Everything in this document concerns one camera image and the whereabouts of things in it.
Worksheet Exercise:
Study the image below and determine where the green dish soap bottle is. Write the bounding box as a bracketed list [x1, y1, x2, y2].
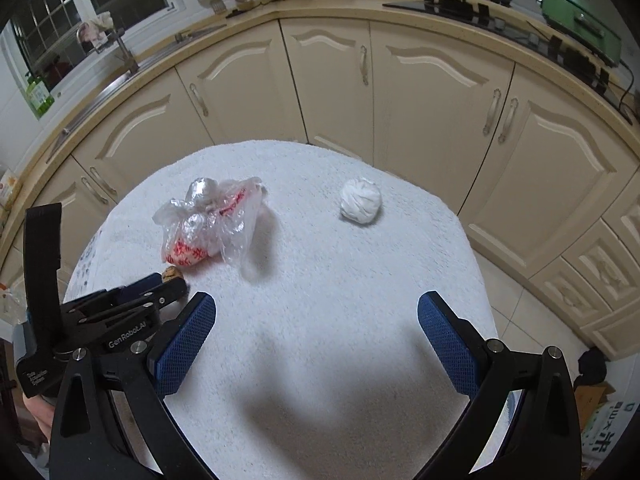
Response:
[25, 72, 56, 118]

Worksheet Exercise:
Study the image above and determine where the round dining table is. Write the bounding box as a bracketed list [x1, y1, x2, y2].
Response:
[62, 220, 113, 311]

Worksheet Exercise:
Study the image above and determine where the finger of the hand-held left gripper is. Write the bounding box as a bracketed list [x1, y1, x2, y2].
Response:
[125, 279, 189, 312]
[61, 274, 162, 317]

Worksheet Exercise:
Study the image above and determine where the steel sink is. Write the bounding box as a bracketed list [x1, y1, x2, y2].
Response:
[47, 22, 228, 163]

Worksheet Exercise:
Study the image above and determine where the black power cable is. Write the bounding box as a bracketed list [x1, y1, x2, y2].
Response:
[617, 57, 640, 126]

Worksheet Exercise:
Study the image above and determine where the orange white packet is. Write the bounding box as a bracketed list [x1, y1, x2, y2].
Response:
[0, 167, 23, 211]

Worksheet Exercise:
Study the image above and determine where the green electric cooker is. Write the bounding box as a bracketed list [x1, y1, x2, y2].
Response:
[537, 0, 623, 66]

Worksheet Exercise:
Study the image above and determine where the pink white cloth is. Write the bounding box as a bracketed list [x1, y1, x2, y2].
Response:
[75, 10, 116, 46]

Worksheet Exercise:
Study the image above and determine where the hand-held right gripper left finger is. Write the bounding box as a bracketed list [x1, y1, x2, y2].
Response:
[47, 291, 217, 480]

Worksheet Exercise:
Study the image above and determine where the white terry towel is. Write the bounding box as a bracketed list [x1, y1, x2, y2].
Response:
[62, 139, 501, 480]

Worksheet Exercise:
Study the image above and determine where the black bundle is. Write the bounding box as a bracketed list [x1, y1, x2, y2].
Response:
[577, 347, 608, 386]

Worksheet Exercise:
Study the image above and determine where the cream cabinet drawer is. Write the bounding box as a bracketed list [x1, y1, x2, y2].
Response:
[560, 217, 640, 306]
[527, 255, 616, 326]
[600, 180, 640, 256]

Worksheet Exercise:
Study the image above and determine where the cream kitchen cabinet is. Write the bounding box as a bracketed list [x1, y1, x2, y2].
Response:
[0, 0, 640, 361]

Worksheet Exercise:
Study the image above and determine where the cream cabinet door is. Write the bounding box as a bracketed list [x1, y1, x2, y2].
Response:
[176, 20, 308, 156]
[279, 17, 375, 147]
[457, 62, 640, 281]
[370, 22, 516, 221]
[70, 67, 216, 201]
[590, 305, 640, 361]

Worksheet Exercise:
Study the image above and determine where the person's left hand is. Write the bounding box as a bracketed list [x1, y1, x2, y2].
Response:
[22, 392, 56, 442]

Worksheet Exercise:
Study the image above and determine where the clear plastic bag red print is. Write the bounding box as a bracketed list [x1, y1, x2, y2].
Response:
[152, 176, 265, 268]

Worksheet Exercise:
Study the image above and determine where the black gas stove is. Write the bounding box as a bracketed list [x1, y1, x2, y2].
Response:
[382, 0, 633, 123]

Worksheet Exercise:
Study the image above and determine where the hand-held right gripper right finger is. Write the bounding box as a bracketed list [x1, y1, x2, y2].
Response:
[417, 290, 586, 480]

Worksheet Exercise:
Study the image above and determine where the white crumpled tissue ball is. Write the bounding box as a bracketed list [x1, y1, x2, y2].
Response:
[340, 177, 383, 225]

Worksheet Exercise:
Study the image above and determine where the steel faucet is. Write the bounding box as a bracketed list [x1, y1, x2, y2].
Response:
[107, 27, 141, 76]

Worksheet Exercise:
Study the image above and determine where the cardboard box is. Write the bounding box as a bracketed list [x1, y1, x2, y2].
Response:
[572, 382, 617, 436]

